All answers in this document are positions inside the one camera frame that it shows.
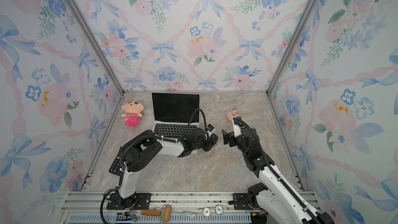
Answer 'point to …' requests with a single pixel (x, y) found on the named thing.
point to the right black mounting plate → (241, 201)
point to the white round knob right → (218, 209)
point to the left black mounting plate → (139, 201)
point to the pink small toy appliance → (232, 113)
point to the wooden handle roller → (166, 211)
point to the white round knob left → (207, 211)
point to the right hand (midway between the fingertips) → (232, 127)
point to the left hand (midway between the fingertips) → (215, 138)
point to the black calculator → (116, 166)
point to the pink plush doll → (133, 110)
